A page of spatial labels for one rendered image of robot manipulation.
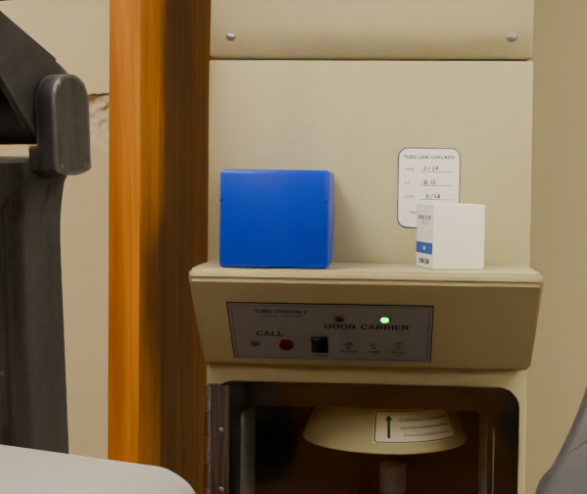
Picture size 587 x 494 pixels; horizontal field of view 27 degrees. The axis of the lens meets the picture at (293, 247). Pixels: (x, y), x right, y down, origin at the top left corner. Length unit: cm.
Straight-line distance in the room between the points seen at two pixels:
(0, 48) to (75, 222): 89
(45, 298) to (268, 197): 30
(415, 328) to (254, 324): 15
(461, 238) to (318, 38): 25
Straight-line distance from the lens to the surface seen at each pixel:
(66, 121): 86
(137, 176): 115
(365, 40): 123
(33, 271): 89
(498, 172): 123
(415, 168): 122
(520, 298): 113
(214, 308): 115
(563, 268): 167
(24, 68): 86
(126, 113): 116
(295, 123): 123
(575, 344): 168
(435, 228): 113
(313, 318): 115
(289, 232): 112
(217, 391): 124
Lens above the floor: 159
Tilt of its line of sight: 3 degrees down
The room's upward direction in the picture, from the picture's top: 1 degrees clockwise
